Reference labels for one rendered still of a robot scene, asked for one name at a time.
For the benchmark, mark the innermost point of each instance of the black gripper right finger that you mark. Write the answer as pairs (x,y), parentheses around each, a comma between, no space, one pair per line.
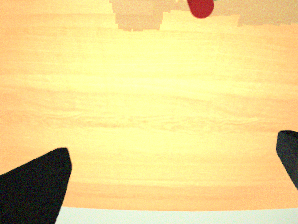
(287,151)

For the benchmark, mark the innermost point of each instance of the red peg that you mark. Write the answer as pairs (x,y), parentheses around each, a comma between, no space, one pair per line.
(200,9)

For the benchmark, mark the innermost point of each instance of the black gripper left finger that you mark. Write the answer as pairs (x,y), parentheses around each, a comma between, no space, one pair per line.
(34,192)

